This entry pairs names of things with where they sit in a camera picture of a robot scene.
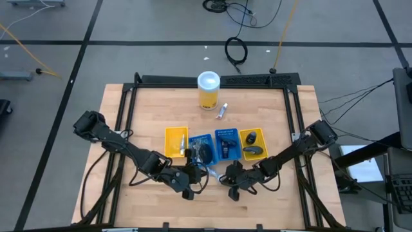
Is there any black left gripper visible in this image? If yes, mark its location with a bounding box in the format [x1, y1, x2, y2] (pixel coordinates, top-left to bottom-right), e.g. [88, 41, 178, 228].
[167, 148, 209, 201]

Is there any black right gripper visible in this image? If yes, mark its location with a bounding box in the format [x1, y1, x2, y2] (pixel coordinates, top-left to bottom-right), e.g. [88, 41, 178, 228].
[221, 160, 263, 202]

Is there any dark navy tube black cap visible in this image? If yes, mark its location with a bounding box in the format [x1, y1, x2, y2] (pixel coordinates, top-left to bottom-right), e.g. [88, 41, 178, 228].
[220, 137, 238, 159]

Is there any blue plastic basket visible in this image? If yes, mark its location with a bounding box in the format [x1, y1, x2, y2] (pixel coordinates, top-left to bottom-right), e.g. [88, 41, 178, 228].
[214, 128, 242, 162]
[188, 134, 217, 167]

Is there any yellow plastic basket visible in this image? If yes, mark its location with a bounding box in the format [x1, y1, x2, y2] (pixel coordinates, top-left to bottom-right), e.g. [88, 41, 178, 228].
[239, 128, 269, 161]
[164, 126, 190, 159]

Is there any tiny white tube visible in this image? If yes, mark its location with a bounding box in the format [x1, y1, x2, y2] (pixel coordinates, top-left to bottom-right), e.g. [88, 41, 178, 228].
[216, 102, 229, 120]

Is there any yellow canister white lid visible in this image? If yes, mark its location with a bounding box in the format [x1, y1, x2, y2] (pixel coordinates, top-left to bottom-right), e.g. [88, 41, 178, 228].
[196, 70, 221, 111]

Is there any white sheet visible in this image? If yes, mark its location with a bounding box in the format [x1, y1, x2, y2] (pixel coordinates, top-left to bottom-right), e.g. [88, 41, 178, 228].
[339, 144, 386, 184]

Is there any black keyboard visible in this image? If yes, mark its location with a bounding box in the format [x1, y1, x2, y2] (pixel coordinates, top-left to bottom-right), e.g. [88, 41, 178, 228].
[388, 173, 412, 215]

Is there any black caster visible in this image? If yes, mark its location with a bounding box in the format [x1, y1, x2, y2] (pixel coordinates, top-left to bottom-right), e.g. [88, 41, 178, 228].
[0, 99, 14, 117]

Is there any grey stand base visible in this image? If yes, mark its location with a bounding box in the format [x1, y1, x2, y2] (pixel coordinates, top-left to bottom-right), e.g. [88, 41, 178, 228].
[6, 0, 67, 8]
[0, 71, 33, 82]

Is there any black metal table frame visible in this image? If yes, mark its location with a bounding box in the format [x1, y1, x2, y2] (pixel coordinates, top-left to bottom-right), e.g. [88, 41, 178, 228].
[73, 72, 348, 232]

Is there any black looped floor cable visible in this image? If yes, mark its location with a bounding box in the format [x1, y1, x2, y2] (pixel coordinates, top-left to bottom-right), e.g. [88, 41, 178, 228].
[224, 0, 284, 74]

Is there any yellow hanging power cable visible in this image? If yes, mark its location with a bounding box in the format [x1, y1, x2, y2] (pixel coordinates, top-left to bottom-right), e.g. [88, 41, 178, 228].
[269, 0, 299, 74]

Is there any black cable coil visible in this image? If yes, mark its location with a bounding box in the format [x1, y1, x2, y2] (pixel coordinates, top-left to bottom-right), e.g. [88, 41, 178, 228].
[201, 0, 229, 14]

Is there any yellow floor cable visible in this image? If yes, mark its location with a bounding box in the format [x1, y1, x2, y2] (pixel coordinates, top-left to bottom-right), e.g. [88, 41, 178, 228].
[0, 23, 61, 79]

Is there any white floor cable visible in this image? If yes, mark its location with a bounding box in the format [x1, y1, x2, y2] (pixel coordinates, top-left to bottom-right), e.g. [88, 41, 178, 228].
[0, 5, 56, 33]

